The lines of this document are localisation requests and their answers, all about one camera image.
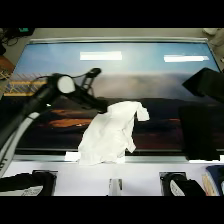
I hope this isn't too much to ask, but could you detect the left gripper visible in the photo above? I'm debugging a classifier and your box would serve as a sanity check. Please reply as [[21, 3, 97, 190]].
[[75, 87, 109, 114]]

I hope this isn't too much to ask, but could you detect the white shirt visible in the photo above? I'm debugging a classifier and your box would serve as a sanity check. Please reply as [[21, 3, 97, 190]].
[[77, 100, 151, 166]]

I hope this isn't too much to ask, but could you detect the blue garment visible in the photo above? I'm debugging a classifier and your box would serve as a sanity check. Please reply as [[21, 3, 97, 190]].
[[205, 164, 224, 197]]

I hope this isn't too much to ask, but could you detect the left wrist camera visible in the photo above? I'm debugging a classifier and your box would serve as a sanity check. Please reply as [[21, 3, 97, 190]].
[[81, 67, 102, 92]]

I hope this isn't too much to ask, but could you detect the silver frame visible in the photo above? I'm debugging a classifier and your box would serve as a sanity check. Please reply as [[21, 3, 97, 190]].
[[0, 36, 224, 197]]

